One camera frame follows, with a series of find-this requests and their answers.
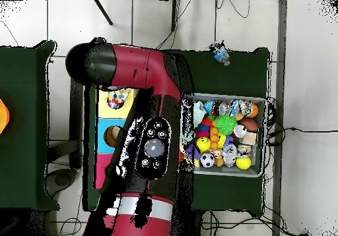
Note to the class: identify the light blue knitted cloth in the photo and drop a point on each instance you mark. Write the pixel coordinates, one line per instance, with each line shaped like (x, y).
(198, 112)

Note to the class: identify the yellow smiley ball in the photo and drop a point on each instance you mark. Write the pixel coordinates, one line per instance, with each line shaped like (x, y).
(203, 144)

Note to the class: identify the polka dot cloth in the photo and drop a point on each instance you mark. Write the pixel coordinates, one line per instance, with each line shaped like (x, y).
(117, 99)

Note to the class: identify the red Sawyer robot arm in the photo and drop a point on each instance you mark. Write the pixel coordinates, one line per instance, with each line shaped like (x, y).
(137, 67)

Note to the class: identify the wooden box with three holes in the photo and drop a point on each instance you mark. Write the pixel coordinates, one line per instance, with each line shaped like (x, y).
(105, 113)

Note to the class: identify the silver mesh bin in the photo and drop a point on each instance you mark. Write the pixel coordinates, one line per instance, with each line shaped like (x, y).
(257, 141)

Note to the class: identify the black and white soccer ball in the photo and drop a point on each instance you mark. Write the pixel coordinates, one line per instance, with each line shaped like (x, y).
(207, 160)

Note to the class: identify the green spiky ball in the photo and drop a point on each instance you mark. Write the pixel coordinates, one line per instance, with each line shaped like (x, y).
(225, 124)

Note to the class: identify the dark green table cloth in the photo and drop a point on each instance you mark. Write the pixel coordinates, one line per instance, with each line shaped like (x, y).
(232, 72)

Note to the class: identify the crushed clear plastic bottle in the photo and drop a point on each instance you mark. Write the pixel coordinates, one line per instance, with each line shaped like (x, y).
(221, 56)

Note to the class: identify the black stand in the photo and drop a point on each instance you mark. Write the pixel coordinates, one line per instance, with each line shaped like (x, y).
(76, 114)

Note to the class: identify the black tripod leg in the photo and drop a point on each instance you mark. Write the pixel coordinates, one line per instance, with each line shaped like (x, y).
(174, 14)
(104, 13)

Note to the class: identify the grey round floor base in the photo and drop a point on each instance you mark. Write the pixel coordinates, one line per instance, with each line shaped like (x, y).
(62, 179)

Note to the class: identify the green covered side table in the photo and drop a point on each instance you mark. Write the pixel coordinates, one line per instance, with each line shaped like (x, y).
(23, 154)

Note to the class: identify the orange object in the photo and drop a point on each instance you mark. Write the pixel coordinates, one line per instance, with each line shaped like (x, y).
(4, 117)

